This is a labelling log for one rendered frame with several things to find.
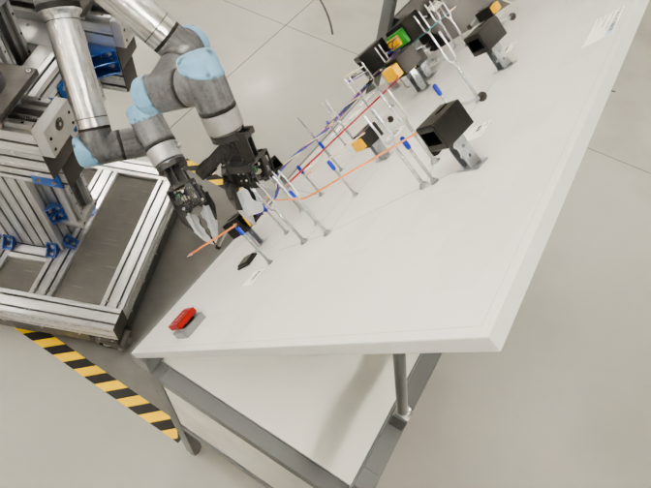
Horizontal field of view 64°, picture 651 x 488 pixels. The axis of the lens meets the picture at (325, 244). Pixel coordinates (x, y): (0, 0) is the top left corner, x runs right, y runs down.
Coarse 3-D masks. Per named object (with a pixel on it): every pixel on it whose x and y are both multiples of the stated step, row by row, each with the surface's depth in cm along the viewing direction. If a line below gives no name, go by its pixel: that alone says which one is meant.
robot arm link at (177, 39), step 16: (96, 0) 97; (112, 0) 97; (128, 0) 97; (144, 0) 99; (128, 16) 99; (144, 16) 99; (160, 16) 101; (144, 32) 101; (160, 32) 101; (176, 32) 102; (192, 32) 106; (160, 48) 103; (176, 48) 102; (192, 48) 104
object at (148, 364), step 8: (312, 152) 168; (304, 160) 166; (296, 168) 163; (232, 240) 145; (224, 248) 143; (216, 256) 142; (208, 264) 140; (168, 312) 131; (160, 320) 129; (152, 328) 128; (144, 336) 127; (136, 344) 125; (136, 360) 126; (144, 360) 123; (152, 360) 125; (160, 360) 129; (144, 368) 127; (152, 368) 127
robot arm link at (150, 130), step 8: (128, 112) 118; (136, 112) 117; (136, 120) 117; (144, 120) 117; (152, 120) 118; (160, 120) 119; (136, 128) 118; (144, 128) 117; (152, 128) 117; (160, 128) 118; (168, 128) 120; (136, 136) 124; (144, 136) 118; (152, 136) 117; (160, 136) 118; (168, 136) 119; (144, 144) 118; (152, 144) 118
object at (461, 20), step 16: (416, 0) 178; (432, 0) 179; (448, 0) 180; (464, 0) 181; (480, 0) 182; (496, 0) 183; (400, 16) 171; (464, 16) 175; (432, 32) 168; (464, 32) 169
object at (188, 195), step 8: (176, 160) 118; (184, 160) 120; (160, 168) 118; (168, 168) 119; (176, 168) 119; (168, 176) 116; (176, 176) 118; (184, 176) 118; (176, 184) 116; (184, 184) 118; (192, 184) 117; (168, 192) 116; (176, 192) 118; (184, 192) 118; (192, 192) 117; (200, 192) 119; (176, 200) 118; (184, 200) 118; (192, 200) 117; (200, 200) 117; (176, 208) 117; (184, 208) 118; (192, 208) 124
